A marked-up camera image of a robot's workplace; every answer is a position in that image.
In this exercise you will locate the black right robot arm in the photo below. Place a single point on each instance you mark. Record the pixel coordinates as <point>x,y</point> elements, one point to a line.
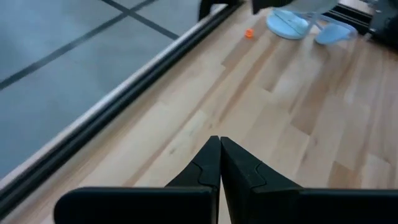
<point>385,21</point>

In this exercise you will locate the white security camera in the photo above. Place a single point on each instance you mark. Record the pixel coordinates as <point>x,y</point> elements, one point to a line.
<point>289,26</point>

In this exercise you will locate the small red die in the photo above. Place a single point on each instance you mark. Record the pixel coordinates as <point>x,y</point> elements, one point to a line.
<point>249,33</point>

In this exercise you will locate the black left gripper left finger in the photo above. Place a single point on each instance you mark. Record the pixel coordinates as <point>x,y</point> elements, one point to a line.
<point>155,205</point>

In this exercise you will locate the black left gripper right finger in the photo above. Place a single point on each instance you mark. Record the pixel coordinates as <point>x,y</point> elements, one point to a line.
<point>295,208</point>

